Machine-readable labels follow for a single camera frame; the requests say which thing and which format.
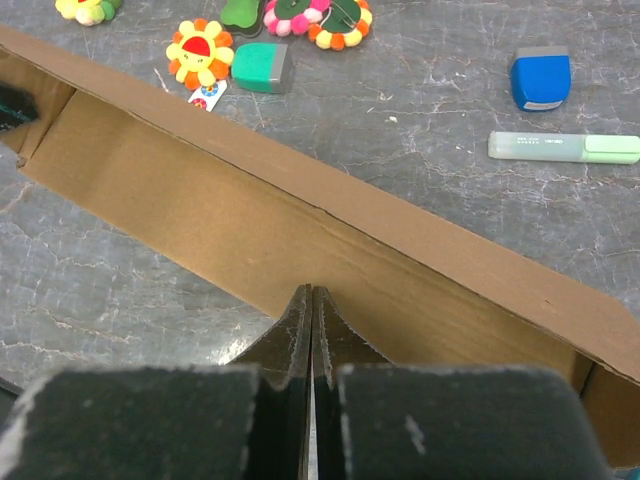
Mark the orange yellow flower toy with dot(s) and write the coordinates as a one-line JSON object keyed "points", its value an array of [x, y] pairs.
{"points": [[200, 53]]}

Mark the green bone toy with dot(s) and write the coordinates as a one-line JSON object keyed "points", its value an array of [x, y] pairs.
{"points": [[243, 17]]}

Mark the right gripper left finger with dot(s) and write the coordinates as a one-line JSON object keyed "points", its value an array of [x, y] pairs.
{"points": [[247, 419]]}

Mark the rainbow flower toy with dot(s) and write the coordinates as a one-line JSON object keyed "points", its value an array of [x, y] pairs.
{"points": [[88, 12]]}

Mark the pale green stick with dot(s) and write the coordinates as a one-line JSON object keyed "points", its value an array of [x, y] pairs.
{"points": [[574, 148]]}

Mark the green double flower toy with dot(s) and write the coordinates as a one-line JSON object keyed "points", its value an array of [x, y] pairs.
{"points": [[329, 24]]}

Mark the blue small box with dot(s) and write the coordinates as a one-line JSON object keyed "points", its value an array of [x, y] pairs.
{"points": [[540, 77]]}

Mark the teal square sponge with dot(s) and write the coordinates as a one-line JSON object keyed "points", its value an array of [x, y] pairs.
{"points": [[263, 67]]}

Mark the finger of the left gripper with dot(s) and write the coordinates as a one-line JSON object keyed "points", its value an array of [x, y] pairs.
{"points": [[17, 108]]}

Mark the brown cardboard box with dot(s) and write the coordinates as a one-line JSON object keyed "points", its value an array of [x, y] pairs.
{"points": [[258, 219]]}

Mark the small white tag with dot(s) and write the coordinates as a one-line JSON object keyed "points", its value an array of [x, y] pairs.
{"points": [[207, 97]]}

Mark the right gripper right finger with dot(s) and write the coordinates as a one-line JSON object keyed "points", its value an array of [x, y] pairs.
{"points": [[378, 420]]}

